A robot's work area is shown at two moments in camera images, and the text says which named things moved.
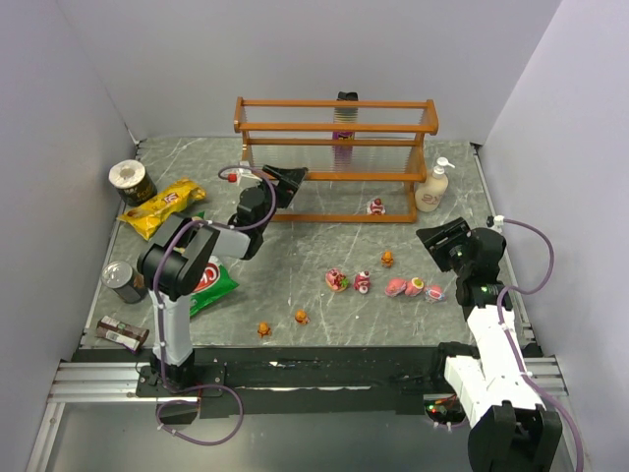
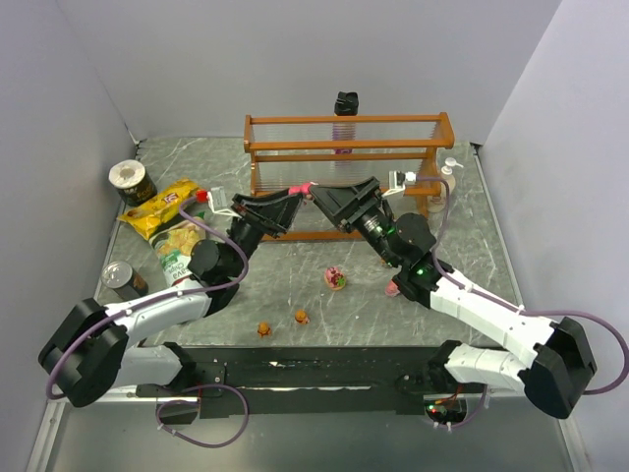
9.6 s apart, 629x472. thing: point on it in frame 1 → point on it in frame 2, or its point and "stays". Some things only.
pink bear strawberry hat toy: (362, 281) → (303, 189)
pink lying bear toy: (395, 286) stays
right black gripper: (447, 243) → (360, 206)
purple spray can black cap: (343, 155) stays
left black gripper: (283, 182) → (256, 216)
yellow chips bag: (148, 217) stays
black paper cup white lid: (134, 183) stays
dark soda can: (130, 284) stays
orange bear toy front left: (263, 329) stays
